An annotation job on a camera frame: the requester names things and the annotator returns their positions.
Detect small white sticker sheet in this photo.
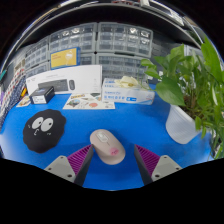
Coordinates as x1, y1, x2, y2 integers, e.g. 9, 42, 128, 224
15, 94, 32, 108

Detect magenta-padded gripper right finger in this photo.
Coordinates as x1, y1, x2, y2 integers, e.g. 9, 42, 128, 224
133, 143, 184, 186

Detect dark overhead shelf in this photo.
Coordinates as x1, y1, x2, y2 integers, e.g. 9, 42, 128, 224
9, 0, 208, 48

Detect white keyboard and mouse box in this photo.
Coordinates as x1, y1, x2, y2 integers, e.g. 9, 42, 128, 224
25, 64, 103, 97

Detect small black box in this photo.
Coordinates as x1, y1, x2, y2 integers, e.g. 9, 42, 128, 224
29, 86, 56, 105

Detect black mouse pad with eyes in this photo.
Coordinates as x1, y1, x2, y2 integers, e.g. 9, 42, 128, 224
22, 108, 67, 154

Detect yellow box with blue edge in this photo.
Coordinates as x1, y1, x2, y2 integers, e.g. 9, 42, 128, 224
49, 46, 81, 70

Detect beige computer mouse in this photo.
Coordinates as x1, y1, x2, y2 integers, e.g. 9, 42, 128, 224
89, 128, 127, 166

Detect green leafy plant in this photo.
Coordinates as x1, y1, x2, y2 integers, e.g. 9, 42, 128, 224
139, 36, 224, 160

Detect navy dotted cloth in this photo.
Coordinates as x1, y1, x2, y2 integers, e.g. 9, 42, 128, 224
0, 96, 21, 131

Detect red and white checkered cloth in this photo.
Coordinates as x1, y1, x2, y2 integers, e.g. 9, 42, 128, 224
5, 75, 27, 111

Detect white ribbed plant pot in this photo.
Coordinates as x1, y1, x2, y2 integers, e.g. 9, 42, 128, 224
165, 104, 201, 145

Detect white and blue glove box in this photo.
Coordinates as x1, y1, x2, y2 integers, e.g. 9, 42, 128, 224
101, 75, 156, 106

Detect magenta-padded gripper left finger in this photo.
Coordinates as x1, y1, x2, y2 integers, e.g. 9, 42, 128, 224
44, 143, 95, 187

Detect grey small-parts drawer cabinets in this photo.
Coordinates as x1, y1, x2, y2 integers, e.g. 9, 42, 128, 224
23, 21, 201, 84

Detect cream disposable gloves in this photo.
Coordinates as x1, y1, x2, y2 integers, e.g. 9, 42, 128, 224
114, 75, 148, 90

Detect large white sticker sheet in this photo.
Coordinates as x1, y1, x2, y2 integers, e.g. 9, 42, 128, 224
62, 92, 116, 111

